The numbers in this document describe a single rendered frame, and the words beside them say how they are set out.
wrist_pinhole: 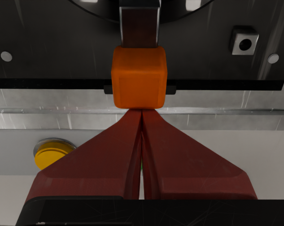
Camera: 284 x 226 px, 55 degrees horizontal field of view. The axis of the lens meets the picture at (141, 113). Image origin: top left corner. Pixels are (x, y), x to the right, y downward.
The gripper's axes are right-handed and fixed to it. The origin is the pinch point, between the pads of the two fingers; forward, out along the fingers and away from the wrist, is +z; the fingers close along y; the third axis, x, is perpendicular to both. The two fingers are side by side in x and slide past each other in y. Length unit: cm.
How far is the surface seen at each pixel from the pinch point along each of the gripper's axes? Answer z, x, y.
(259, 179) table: 20.9, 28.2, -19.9
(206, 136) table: 20.7, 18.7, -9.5
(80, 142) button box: 10.5, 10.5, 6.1
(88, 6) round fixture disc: 7.2, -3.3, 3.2
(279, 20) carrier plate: 9.2, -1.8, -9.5
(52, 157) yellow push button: 9.3, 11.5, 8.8
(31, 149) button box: 10.5, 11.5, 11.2
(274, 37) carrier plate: 9.3, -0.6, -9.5
